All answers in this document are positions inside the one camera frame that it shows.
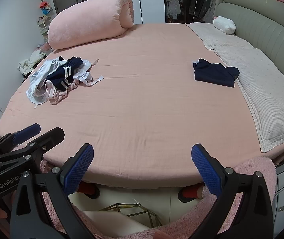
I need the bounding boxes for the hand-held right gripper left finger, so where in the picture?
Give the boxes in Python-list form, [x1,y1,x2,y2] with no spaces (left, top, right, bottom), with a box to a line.
[10,143,95,239]

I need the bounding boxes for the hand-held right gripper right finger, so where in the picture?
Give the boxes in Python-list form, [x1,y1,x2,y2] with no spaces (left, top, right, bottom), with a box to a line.
[191,144,274,239]

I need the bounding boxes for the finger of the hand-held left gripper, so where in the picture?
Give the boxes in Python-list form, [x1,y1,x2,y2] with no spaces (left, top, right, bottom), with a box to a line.
[0,127,65,174]
[0,123,42,155]

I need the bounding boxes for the navy white-striped shorts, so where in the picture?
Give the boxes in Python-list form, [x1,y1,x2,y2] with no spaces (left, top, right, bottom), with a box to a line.
[45,57,84,91]

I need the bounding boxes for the heap of light clothes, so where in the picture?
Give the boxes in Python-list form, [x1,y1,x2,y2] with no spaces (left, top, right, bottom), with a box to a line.
[18,50,46,76]

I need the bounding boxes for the red slipper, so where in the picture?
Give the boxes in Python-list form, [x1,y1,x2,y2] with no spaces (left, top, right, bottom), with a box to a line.
[78,182,101,200]
[177,183,203,203]

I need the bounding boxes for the crumpled pink garment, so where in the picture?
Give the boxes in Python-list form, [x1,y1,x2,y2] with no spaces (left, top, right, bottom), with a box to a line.
[44,81,79,105]

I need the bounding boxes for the person's pink fluffy clothing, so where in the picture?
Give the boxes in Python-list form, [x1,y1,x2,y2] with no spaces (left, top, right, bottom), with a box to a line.
[0,144,277,239]

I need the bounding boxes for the crumpled white garment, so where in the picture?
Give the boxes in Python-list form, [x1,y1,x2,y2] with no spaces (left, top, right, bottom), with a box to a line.
[26,57,105,105]

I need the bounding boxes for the bed with pink sheet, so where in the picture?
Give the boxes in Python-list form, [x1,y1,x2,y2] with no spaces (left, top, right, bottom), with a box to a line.
[0,22,284,190]

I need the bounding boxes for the folded navy garment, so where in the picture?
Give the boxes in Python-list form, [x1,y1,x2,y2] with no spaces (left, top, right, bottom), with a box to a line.
[193,58,240,88]

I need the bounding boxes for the white storage cart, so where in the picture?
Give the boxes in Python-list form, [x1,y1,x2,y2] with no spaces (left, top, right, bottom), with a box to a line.
[37,15,53,46]

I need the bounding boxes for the rolled pink blanket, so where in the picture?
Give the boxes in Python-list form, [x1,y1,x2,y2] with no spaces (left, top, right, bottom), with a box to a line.
[48,0,134,50]

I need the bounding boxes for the red and blue toy figure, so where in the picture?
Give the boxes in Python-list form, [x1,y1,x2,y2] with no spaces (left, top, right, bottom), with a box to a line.
[39,0,54,17]

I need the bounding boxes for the white plush toy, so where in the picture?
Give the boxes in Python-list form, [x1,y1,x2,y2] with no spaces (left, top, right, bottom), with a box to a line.
[213,16,236,35]

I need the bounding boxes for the grey padded headboard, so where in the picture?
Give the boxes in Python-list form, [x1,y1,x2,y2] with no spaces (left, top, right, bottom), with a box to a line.
[214,0,284,80]

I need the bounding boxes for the white wardrobe doors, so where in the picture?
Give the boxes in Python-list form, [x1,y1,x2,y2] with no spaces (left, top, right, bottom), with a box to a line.
[112,0,166,25]

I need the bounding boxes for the gold wire basket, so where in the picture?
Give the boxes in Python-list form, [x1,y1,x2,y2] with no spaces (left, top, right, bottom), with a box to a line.
[98,202,163,229]

